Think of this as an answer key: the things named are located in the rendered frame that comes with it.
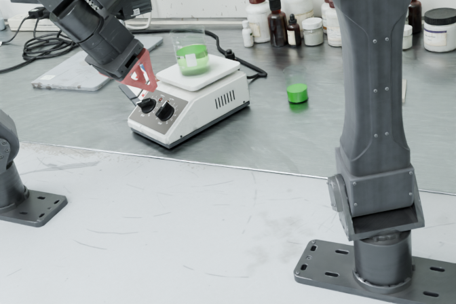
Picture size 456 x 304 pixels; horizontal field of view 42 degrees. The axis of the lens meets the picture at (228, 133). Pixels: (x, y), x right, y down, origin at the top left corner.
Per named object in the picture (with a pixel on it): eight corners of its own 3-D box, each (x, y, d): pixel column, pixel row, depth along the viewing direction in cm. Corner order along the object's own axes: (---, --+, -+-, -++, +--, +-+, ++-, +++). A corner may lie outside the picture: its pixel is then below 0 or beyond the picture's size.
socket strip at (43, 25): (110, 32, 168) (106, 17, 166) (10, 31, 187) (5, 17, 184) (121, 24, 172) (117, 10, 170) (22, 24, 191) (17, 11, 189)
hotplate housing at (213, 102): (169, 151, 102) (159, 110, 98) (129, 131, 112) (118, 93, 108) (261, 100, 114) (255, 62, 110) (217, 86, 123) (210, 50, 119)
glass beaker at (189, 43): (220, 70, 108) (212, 26, 104) (193, 84, 105) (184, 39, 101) (196, 64, 113) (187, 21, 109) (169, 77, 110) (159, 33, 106)
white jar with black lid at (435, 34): (441, 37, 126) (441, 5, 122) (466, 45, 120) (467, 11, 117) (416, 47, 123) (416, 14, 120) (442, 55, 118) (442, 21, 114)
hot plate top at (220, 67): (193, 92, 103) (192, 87, 102) (154, 78, 111) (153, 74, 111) (243, 66, 109) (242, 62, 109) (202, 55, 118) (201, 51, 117)
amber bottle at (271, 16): (286, 47, 136) (280, 1, 131) (268, 47, 138) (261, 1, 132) (292, 39, 139) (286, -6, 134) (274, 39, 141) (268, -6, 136)
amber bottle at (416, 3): (419, 34, 130) (418, -10, 125) (401, 32, 132) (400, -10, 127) (424, 27, 132) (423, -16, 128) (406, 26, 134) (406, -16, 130)
